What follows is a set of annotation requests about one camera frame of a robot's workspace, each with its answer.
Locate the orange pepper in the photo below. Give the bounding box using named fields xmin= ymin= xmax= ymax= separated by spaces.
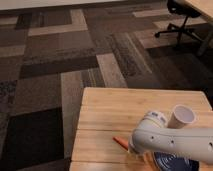
xmin=113 ymin=137 xmax=128 ymax=150

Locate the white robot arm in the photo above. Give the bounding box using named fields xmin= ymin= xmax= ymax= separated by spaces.
xmin=128 ymin=111 xmax=213 ymax=165

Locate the white ceramic cup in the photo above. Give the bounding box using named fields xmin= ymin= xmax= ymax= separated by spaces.
xmin=168 ymin=105 xmax=196 ymax=129

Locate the dark blue plate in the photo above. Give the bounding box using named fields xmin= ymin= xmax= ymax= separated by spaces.
xmin=154 ymin=152 xmax=199 ymax=171

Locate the black office chair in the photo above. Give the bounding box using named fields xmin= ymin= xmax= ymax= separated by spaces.
xmin=154 ymin=0 xmax=203 ymax=46

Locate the wooden desk in background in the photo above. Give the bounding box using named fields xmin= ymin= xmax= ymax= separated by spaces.
xmin=185 ymin=0 xmax=213 ymax=21

